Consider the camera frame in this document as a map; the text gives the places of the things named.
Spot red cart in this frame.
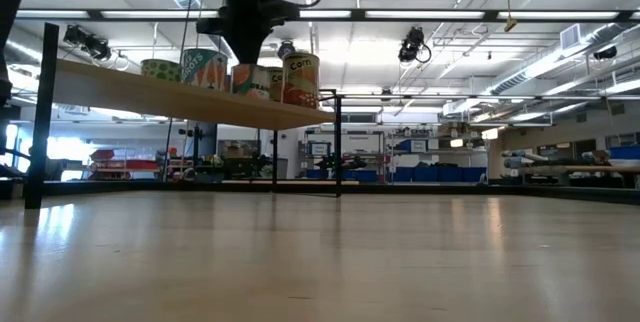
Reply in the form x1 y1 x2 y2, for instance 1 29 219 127
88 148 161 181

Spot wooden shelf with black legs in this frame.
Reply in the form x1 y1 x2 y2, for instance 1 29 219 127
22 22 344 210

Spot blue storage bins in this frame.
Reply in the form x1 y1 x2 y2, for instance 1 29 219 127
305 165 489 184

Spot blue storage bin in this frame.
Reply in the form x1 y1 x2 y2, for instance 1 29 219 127
608 145 640 161

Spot grey hanging rope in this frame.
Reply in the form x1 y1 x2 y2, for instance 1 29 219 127
189 0 207 53

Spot white vent grille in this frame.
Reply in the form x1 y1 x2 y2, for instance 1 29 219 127
559 23 583 51

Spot black ceiling camera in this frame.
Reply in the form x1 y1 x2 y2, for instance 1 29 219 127
398 26 432 64

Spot black overhead light bar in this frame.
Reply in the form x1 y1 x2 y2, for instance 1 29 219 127
14 8 640 25

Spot black ceiling spotlights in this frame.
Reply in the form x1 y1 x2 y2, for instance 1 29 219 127
62 24 112 62

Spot teal carrots can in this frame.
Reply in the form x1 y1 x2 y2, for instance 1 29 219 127
180 48 229 92

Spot wooden bench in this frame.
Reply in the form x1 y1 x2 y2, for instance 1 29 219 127
519 163 640 176

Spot black table frame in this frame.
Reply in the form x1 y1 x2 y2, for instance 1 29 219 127
0 177 640 206

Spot green peas can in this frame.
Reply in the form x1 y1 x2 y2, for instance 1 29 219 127
140 58 183 84

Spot black hanging cable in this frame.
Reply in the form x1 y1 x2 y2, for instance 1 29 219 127
162 0 200 183

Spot oranges can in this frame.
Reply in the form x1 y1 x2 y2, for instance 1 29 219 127
230 63 272 100

